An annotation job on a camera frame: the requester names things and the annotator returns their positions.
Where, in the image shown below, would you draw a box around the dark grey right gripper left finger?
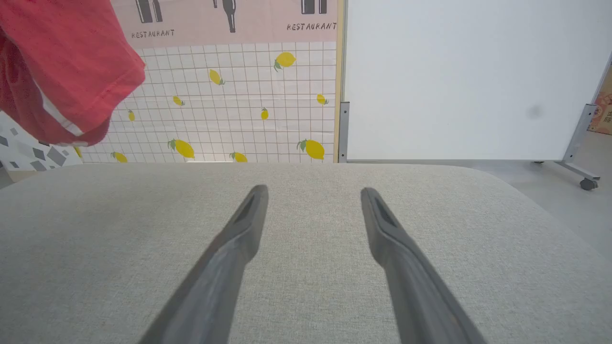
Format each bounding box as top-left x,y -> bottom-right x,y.
139,184 -> 269,344

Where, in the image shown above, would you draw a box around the white partition panel on casters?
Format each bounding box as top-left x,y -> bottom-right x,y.
339,0 -> 612,191

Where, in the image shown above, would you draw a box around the red shorts with white stripe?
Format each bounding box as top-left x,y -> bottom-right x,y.
0,0 -> 146,147

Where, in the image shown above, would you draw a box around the brown cardboard box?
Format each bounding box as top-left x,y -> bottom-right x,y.
587,64 -> 612,135

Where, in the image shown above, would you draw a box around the grey diamond pattern panel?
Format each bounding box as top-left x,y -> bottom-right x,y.
0,111 -> 84,172

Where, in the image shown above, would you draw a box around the lemon print partition panel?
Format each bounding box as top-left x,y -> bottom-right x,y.
72,0 -> 346,164

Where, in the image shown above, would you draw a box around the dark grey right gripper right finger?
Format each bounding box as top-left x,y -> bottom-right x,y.
361,187 -> 487,344

